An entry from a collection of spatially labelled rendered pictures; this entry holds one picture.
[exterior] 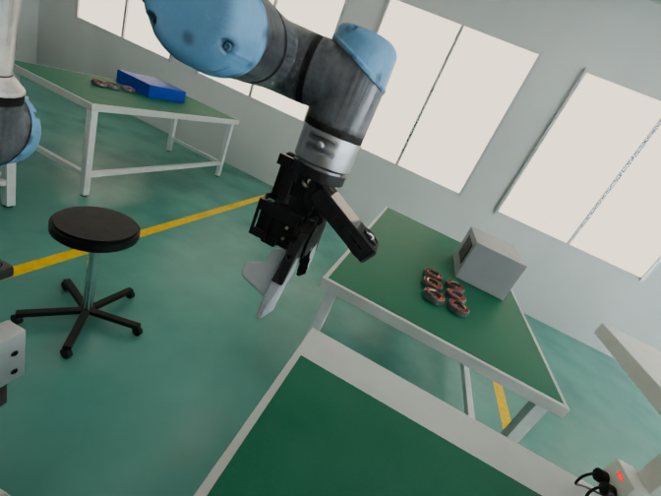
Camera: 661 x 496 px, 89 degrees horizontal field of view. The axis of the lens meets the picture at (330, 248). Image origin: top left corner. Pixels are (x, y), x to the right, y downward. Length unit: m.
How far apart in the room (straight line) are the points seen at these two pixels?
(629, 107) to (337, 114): 4.49
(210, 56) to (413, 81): 4.27
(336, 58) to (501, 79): 4.16
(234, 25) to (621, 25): 4.66
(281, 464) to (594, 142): 4.40
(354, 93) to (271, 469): 0.71
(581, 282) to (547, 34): 2.77
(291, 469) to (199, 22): 0.77
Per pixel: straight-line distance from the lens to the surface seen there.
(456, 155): 4.45
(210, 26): 0.28
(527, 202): 4.60
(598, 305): 5.20
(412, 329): 1.50
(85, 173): 3.30
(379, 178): 4.53
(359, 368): 1.12
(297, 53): 0.41
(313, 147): 0.41
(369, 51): 0.40
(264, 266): 0.44
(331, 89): 0.40
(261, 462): 0.83
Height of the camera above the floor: 1.43
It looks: 23 degrees down
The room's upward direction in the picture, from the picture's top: 24 degrees clockwise
